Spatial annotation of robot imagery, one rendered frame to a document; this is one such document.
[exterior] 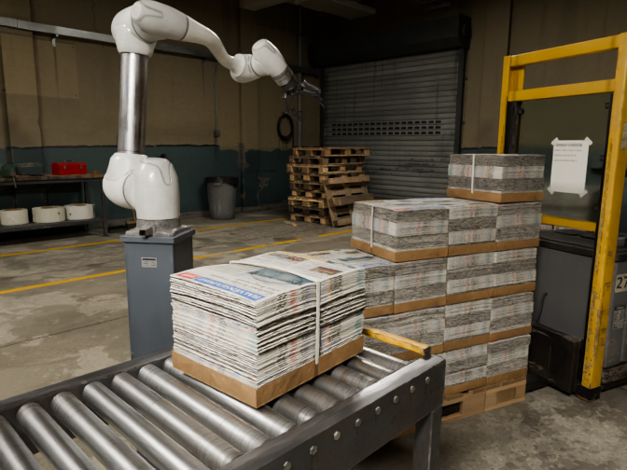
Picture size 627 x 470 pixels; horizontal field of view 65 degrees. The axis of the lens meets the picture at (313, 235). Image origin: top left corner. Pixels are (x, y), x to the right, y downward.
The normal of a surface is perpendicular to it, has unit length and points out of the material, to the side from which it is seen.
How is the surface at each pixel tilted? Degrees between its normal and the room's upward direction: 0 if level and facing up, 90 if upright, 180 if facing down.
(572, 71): 90
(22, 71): 90
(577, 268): 90
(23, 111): 90
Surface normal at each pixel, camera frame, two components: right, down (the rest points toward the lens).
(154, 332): -0.14, 0.18
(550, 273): -0.90, 0.07
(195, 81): 0.72, 0.13
